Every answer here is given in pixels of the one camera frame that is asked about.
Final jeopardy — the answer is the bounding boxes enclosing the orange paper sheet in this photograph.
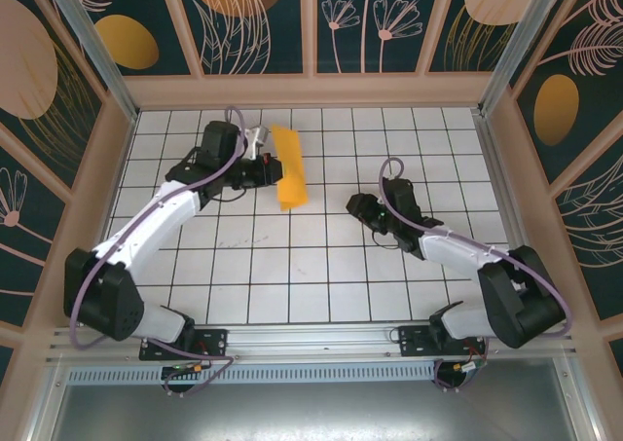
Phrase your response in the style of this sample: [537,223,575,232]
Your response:
[271,124,310,212]

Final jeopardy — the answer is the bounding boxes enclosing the grey metal sheet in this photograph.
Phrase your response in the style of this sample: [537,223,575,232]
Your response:
[48,381,598,441]

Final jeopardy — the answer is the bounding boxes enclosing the aluminium side rail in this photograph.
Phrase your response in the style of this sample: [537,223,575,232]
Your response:
[474,112,554,318]

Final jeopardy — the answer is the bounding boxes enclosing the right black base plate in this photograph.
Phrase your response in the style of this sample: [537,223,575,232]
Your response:
[397,324,488,359]

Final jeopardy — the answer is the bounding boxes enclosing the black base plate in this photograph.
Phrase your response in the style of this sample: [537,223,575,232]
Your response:
[397,324,488,359]
[139,327,229,362]

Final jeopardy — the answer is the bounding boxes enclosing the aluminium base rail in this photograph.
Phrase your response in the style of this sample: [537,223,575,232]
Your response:
[46,319,578,364]

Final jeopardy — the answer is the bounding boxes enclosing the aluminium corner post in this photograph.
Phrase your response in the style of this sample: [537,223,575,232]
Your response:
[41,0,140,124]
[479,0,593,116]

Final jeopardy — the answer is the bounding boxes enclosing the small circuit board with wires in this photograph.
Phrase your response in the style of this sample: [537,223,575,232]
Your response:
[450,359,489,378]
[163,361,204,380]

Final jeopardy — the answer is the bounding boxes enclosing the slotted grey cable duct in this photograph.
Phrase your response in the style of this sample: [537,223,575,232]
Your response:
[67,360,439,385]

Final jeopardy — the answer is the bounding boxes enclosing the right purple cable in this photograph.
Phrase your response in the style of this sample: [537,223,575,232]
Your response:
[379,157,569,392]

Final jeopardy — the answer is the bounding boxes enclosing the purple cable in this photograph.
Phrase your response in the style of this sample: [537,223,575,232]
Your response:
[379,157,569,392]
[69,105,247,396]

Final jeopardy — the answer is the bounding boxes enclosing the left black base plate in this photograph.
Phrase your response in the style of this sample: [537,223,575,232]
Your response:
[139,327,229,362]

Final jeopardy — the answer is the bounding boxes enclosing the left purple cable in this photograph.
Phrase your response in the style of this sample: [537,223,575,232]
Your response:
[69,105,247,396]

